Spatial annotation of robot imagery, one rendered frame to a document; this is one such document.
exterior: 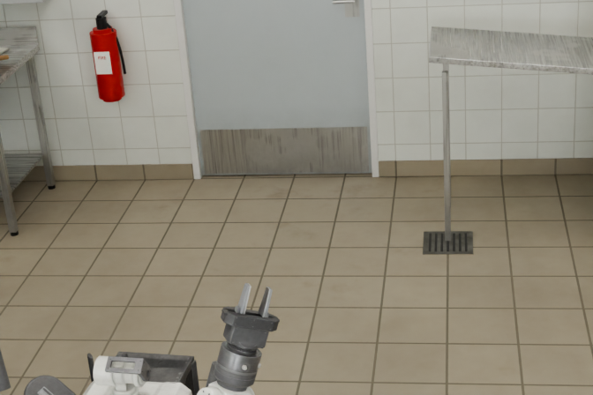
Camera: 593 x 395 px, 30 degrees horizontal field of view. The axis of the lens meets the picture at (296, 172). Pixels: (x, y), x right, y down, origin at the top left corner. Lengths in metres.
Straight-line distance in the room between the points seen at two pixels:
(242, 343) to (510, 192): 4.03
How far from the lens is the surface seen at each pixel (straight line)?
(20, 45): 6.54
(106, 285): 5.55
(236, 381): 2.33
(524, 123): 6.33
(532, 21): 6.14
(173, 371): 2.73
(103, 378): 2.59
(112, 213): 6.30
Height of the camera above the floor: 2.58
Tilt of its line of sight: 23 degrees down
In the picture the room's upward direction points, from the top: 4 degrees counter-clockwise
